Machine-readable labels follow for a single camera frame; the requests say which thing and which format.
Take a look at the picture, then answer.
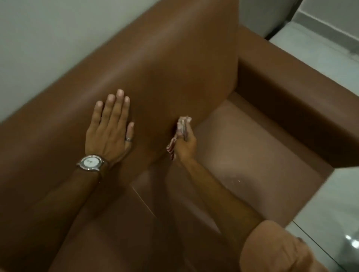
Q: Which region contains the brown leather sofa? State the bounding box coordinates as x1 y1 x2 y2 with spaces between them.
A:
0 0 359 272

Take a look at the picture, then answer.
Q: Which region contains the person's left hand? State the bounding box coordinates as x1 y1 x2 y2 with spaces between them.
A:
85 89 135 165

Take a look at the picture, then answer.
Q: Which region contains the red striped white cloth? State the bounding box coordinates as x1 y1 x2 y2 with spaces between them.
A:
167 115 193 161

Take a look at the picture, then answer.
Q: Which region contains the silver wristwatch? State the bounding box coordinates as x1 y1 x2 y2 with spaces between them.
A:
76 155 109 172

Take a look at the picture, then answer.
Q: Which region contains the person's left forearm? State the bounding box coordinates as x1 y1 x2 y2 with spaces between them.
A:
0 165 105 272

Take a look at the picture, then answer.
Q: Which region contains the person's right hand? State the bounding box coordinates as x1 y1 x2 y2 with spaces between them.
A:
173 125 198 161

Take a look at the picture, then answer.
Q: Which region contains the person's right forearm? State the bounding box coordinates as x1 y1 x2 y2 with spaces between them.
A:
179 157 267 253

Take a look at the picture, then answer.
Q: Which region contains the orange shirt sleeve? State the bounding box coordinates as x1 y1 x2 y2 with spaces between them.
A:
240 220 330 272

